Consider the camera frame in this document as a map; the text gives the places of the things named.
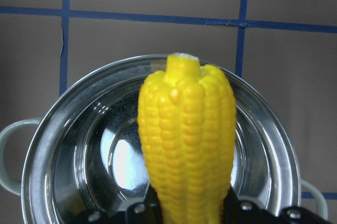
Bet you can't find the yellow corn cob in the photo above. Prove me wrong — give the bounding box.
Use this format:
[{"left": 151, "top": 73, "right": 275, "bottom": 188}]
[{"left": 137, "top": 53, "right": 236, "bottom": 223}]

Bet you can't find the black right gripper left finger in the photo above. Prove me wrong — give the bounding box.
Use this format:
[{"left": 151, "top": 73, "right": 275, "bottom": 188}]
[{"left": 68, "top": 186, "right": 161, "bottom": 223}]

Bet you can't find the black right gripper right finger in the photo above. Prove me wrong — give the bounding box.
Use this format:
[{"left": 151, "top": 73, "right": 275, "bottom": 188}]
[{"left": 222, "top": 188, "right": 328, "bottom": 224}]

